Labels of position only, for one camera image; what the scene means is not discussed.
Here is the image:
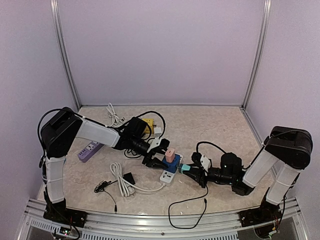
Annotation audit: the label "white power strip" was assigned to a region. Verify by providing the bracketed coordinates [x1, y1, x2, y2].
[159, 152, 185, 186]

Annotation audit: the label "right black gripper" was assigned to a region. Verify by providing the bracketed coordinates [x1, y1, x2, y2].
[183, 162, 235, 188]

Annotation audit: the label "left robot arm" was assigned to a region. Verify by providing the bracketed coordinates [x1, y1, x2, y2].
[37, 107, 170, 228]

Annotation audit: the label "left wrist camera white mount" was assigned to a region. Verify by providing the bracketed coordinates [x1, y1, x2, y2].
[147, 137, 170, 153]

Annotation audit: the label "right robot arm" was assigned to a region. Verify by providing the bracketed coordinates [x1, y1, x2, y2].
[178, 126, 313, 227]

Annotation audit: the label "purple power strip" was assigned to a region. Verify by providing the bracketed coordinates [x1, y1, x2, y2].
[77, 141, 104, 163]

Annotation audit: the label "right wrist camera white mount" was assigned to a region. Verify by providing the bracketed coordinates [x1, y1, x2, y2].
[191, 152, 212, 173]

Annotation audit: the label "dark blue cube socket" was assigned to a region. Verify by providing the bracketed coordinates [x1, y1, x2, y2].
[162, 153, 183, 174]

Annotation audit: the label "black power adapter with cable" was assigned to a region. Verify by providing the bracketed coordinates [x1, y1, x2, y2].
[93, 172, 136, 213]

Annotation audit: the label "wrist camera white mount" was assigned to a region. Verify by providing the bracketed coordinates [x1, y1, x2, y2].
[191, 152, 212, 173]
[147, 137, 170, 153]

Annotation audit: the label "pink plug adapter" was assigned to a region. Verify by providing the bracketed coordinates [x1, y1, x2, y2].
[165, 147, 176, 163]

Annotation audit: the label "aluminium corner post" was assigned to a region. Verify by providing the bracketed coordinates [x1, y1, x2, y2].
[49, 0, 82, 110]
[241, 0, 272, 112]

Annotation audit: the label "right aluminium corner post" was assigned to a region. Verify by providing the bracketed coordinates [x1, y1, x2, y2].
[241, 0, 272, 112]

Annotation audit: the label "yellow cube socket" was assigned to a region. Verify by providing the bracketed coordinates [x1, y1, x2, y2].
[142, 118, 155, 135]

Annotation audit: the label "white plug adapter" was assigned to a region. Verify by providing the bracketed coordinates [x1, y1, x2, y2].
[153, 127, 163, 138]

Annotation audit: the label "white coiled power cords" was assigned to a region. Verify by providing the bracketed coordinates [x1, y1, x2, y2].
[106, 102, 167, 198]

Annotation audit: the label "aluminium front rail frame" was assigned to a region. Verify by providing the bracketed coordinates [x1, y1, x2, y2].
[23, 197, 307, 240]

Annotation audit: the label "left aluminium corner post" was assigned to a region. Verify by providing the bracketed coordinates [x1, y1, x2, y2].
[49, 0, 82, 110]

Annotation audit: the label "thin black charging cable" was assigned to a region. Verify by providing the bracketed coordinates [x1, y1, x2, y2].
[167, 183, 210, 230]

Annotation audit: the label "teal plug adapter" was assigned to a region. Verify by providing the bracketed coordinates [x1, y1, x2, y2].
[178, 163, 191, 174]

